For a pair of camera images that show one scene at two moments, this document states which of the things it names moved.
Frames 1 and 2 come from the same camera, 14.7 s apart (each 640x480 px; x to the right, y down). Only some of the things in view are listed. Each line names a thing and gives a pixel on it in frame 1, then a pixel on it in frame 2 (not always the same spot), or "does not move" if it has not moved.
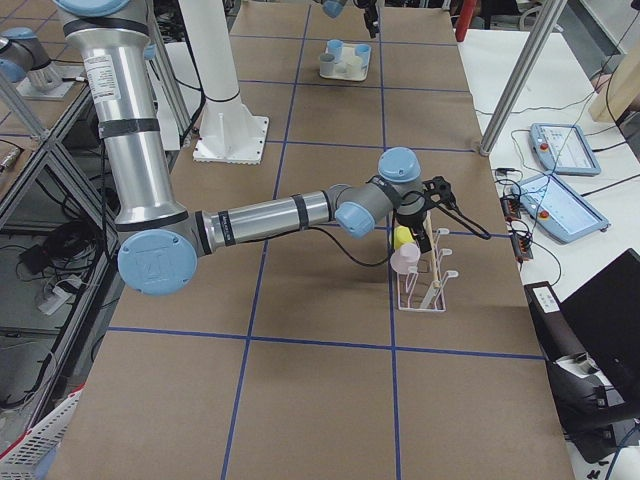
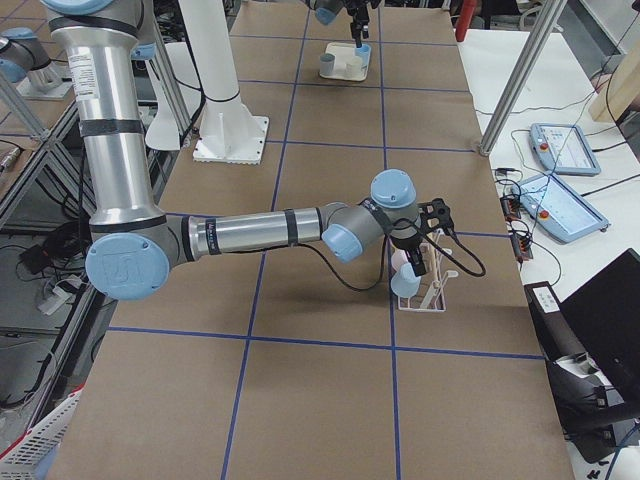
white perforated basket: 29,457 does not move
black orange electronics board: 522,243 does not move
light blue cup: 335,47 → 405,283
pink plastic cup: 406,258 does not move
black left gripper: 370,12 → 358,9
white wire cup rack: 426,292 does not move
